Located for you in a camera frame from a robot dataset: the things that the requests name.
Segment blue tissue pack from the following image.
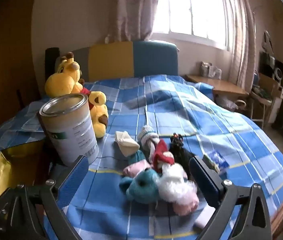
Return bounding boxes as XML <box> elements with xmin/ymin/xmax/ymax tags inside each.
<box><xmin>203</xmin><ymin>150</ymin><xmax>229</xmax><ymax>173</ymax></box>

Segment white metal chair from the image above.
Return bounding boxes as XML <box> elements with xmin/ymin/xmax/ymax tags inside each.
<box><xmin>250</xmin><ymin>85</ymin><xmax>273</xmax><ymax>128</ymax></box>

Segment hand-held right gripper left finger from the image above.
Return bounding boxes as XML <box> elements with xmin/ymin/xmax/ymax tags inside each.
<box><xmin>0</xmin><ymin>155</ymin><xmax>89</xmax><ymax>240</ymax></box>

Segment grey yellow blue headboard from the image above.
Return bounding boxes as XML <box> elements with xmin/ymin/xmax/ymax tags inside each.
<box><xmin>45</xmin><ymin>41</ymin><xmax>179</xmax><ymax>83</ymax></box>

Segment white sock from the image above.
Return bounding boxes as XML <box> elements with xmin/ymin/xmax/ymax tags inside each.
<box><xmin>193</xmin><ymin>204</ymin><xmax>217</xmax><ymax>230</ymax></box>

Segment black beaded hair wig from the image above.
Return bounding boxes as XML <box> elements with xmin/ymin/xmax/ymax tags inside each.
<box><xmin>169</xmin><ymin>133</ymin><xmax>194</xmax><ymax>180</ymax></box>

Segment window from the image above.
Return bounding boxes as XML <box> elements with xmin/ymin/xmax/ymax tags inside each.
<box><xmin>154</xmin><ymin>0</ymin><xmax>234</xmax><ymax>50</ymax></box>

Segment wooden desk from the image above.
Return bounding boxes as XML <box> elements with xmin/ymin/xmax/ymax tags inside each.
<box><xmin>185</xmin><ymin>74</ymin><xmax>249</xmax><ymax>103</ymax></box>

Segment wooden wardrobe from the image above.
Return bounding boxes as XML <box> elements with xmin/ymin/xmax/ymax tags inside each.
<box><xmin>0</xmin><ymin>5</ymin><xmax>35</xmax><ymax>130</ymax></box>

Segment red white santa toy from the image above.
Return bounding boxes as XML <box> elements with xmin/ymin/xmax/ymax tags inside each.
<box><xmin>149</xmin><ymin>140</ymin><xmax>174</xmax><ymax>173</ymax></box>

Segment teal knitted sock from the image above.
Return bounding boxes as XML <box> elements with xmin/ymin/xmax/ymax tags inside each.
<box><xmin>128</xmin><ymin>150</ymin><xmax>147</xmax><ymax>167</ymax></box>

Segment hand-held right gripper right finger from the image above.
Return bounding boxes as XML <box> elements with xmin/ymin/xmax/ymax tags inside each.
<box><xmin>189</xmin><ymin>156</ymin><xmax>273</xmax><ymax>240</ymax></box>

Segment cream folded sock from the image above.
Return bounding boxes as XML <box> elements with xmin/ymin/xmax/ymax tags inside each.
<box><xmin>114</xmin><ymin>131</ymin><xmax>140</xmax><ymax>157</ymax></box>

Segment pink patterned curtain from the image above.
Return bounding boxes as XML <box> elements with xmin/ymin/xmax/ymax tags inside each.
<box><xmin>228</xmin><ymin>0</ymin><xmax>257</xmax><ymax>90</ymax></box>
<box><xmin>108</xmin><ymin>0</ymin><xmax>161</xmax><ymax>43</ymax></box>

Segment teal plush bear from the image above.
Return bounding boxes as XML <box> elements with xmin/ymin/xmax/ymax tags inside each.
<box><xmin>119</xmin><ymin>167</ymin><xmax>162</xmax><ymax>204</ymax></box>

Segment white tin can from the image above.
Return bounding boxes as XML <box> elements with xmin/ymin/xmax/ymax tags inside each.
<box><xmin>37</xmin><ymin>93</ymin><xmax>100</xmax><ymax>167</ymax></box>

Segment pink fluffy sock roll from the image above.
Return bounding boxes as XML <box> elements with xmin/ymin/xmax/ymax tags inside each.
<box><xmin>123</xmin><ymin>161</ymin><xmax>152</xmax><ymax>178</ymax></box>

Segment cluttered shelf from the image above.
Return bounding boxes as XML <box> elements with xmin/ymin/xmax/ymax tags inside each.
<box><xmin>259</xmin><ymin>30</ymin><xmax>283</xmax><ymax>130</ymax></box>

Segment grey knitted sock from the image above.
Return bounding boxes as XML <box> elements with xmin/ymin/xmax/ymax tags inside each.
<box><xmin>137</xmin><ymin>125</ymin><xmax>161</xmax><ymax>155</ymax></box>

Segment clear plastic bags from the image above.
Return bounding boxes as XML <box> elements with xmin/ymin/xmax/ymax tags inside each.
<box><xmin>201</xmin><ymin>61</ymin><xmax>222</xmax><ymax>78</ymax></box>

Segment white pink fluffy toy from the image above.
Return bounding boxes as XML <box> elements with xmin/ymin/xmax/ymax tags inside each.
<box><xmin>157</xmin><ymin>165</ymin><xmax>200</xmax><ymax>217</ymax></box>

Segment blue plaid blanket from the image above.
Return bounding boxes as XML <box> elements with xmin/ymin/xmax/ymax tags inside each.
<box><xmin>0</xmin><ymin>74</ymin><xmax>283</xmax><ymax>240</ymax></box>

